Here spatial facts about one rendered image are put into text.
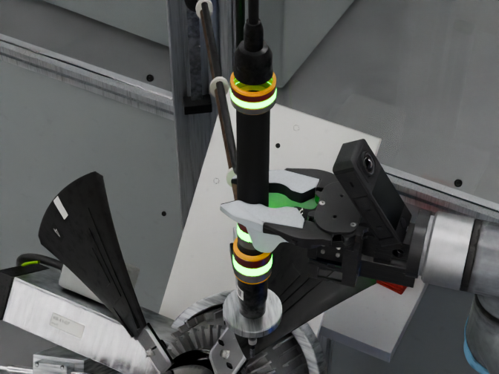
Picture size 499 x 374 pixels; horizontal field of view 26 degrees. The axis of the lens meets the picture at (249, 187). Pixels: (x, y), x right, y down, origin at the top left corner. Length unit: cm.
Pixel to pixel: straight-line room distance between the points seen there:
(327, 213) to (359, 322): 94
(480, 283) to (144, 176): 143
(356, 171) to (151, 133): 130
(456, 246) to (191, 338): 64
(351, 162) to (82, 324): 76
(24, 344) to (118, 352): 143
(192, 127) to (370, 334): 50
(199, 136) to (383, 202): 97
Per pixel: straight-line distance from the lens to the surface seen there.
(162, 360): 152
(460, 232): 109
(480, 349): 118
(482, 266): 109
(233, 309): 128
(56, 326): 173
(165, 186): 241
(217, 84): 141
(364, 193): 106
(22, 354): 309
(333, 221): 110
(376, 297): 206
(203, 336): 161
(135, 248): 265
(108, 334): 168
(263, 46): 99
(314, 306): 139
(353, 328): 202
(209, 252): 172
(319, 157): 165
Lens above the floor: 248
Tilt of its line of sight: 46 degrees down
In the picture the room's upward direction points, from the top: straight up
